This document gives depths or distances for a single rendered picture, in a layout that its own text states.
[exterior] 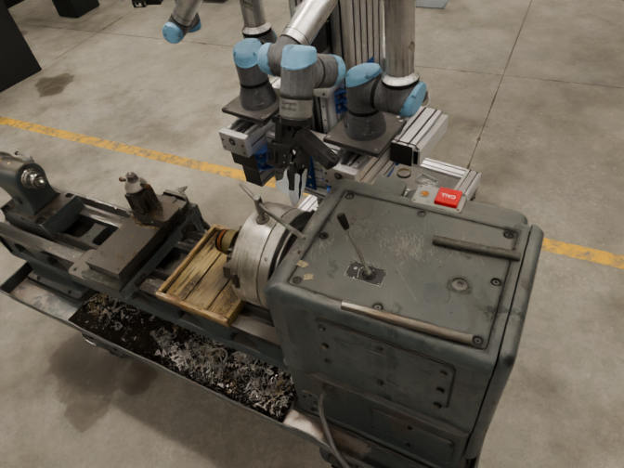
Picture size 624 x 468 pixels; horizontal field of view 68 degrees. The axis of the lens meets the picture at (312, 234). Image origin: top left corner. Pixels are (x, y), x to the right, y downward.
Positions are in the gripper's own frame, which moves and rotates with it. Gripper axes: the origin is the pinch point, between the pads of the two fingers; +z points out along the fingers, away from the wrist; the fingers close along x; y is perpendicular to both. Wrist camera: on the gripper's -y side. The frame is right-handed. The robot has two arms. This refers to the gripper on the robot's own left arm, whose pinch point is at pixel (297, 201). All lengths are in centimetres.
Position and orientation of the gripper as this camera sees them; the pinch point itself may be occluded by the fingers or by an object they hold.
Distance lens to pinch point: 114.4
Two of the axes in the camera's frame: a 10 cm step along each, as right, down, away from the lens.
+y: -8.9, -2.5, 3.9
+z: -0.8, 9.1, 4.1
